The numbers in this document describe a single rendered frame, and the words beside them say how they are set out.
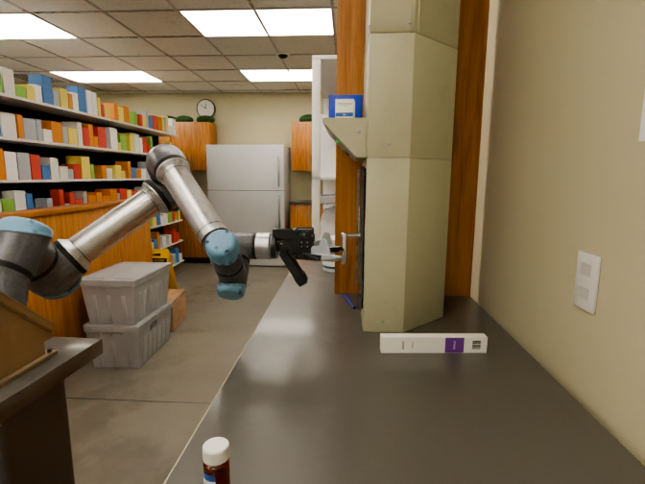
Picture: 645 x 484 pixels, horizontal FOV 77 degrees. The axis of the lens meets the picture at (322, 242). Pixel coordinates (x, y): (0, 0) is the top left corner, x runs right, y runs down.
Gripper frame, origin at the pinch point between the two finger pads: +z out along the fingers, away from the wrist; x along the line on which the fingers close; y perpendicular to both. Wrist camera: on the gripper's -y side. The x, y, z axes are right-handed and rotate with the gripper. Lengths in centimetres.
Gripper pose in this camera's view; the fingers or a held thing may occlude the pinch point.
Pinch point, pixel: (343, 254)
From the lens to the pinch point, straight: 114.9
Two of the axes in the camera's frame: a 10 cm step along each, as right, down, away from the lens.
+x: 0.6, -1.6, 9.9
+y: 0.1, -9.9, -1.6
